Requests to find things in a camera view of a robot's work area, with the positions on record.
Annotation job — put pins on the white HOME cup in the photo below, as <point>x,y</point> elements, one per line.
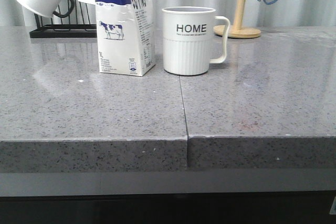
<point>187,39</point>

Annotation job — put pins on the Pascual whole milk carton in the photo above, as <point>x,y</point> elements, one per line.
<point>125,34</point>

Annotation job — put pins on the wooden mug tree stand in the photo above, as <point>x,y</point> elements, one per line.
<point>237,29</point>

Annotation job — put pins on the black wire mug rack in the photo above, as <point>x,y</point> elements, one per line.
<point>81,23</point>

